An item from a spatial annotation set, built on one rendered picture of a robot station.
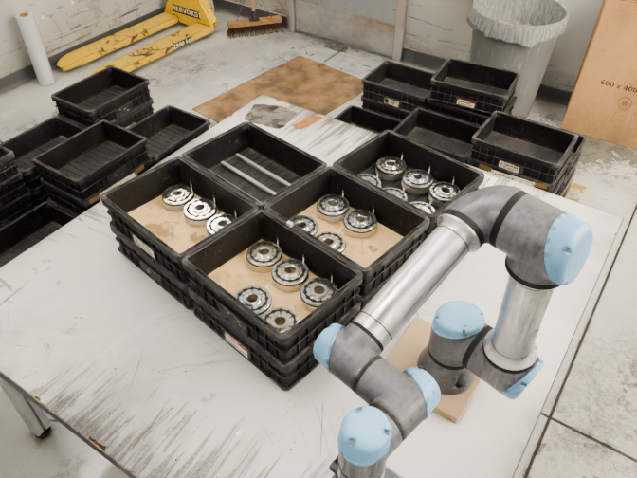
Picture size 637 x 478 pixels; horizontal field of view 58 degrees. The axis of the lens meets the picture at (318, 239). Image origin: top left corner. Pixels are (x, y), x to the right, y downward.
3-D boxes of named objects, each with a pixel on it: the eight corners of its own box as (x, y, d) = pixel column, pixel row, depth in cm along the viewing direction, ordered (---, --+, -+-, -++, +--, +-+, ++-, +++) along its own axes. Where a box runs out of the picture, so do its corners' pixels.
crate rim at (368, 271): (431, 225, 168) (432, 219, 167) (365, 280, 152) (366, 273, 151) (329, 170, 189) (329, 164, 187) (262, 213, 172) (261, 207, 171)
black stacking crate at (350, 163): (479, 204, 191) (486, 175, 183) (427, 248, 175) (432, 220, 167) (385, 156, 211) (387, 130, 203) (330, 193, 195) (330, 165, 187)
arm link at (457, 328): (445, 321, 152) (454, 285, 143) (490, 350, 145) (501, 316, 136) (417, 347, 146) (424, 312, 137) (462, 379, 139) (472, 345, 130)
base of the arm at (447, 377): (482, 360, 155) (489, 338, 148) (464, 404, 145) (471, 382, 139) (428, 338, 160) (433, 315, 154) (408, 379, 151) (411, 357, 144)
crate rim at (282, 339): (365, 280, 152) (366, 273, 151) (283, 347, 136) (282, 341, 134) (262, 213, 172) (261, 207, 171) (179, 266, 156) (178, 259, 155)
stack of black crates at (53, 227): (61, 237, 278) (45, 199, 263) (103, 262, 266) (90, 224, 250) (-15, 288, 253) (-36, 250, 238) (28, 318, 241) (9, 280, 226)
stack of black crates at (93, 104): (129, 137, 344) (111, 64, 314) (166, 152, 332) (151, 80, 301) (74, 169, 319) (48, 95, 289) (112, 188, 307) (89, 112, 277)
